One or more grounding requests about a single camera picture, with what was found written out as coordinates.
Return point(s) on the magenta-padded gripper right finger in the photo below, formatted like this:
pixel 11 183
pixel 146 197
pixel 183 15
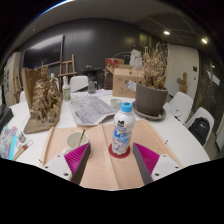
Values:
pixel 148 160

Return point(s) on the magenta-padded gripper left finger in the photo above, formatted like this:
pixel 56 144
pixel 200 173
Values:
pixel 75 160

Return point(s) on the blue-capped white drink bottle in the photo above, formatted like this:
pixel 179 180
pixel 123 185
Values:
pixel 123 133

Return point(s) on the white ceramic mug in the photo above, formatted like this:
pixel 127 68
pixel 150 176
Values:
pixel 74 140

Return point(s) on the gold stick in mug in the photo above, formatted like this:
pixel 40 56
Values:
pixel 82 137

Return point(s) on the grey plant saucer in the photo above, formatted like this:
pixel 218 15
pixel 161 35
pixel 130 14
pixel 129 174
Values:
pixel 156 117

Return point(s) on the grey printed newspaper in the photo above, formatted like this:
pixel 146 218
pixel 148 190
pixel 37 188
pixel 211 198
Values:
pixel 90 111

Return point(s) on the wooden paint brushes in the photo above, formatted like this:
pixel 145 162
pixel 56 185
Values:
pixel 22 150

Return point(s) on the loose papers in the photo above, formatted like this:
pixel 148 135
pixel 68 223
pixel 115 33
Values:
pixel 173 112

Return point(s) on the grey pot with dried plant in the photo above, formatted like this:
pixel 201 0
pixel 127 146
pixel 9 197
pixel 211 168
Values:
pixel 150 101

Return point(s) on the small paint jar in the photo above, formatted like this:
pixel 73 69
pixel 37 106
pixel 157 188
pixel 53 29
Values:
pixel 21 136

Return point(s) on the black backpack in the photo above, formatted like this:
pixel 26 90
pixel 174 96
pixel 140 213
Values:
pixel 199 130

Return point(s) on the white spray bottle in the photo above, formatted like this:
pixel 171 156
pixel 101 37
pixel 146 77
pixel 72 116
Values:
pixel 66 91

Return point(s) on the white chair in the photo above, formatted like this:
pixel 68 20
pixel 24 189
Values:
pixel 207 115
pixel 79 83
pixel 22 96
pixel 182 100

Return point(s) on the dark glass jug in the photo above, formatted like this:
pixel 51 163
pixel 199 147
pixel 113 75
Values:
pixel 92 86

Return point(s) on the brown cardboard box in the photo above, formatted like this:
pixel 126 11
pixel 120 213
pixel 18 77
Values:
pixel 123 83

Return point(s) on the black flat box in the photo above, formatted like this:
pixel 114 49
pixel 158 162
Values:
pixel 5 118

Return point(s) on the wooden figure statue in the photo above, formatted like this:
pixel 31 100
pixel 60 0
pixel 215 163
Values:
pixel 182 83

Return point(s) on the red box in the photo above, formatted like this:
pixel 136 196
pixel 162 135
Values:
pixel 113 65

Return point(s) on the white plastic bag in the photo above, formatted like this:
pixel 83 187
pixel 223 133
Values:
pixel 136 58

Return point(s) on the white cabinet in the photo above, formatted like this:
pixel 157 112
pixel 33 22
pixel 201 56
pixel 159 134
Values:
pixel 10 78

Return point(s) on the round ceiling light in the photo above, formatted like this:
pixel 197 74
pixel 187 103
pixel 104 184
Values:
pixel 166 32
pixel 204 41

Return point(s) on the bright ceiling light panel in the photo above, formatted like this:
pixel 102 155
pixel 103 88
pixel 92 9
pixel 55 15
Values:
pixel 55 6

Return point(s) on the black wall television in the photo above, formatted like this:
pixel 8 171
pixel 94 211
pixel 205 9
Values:
pixel 43 52

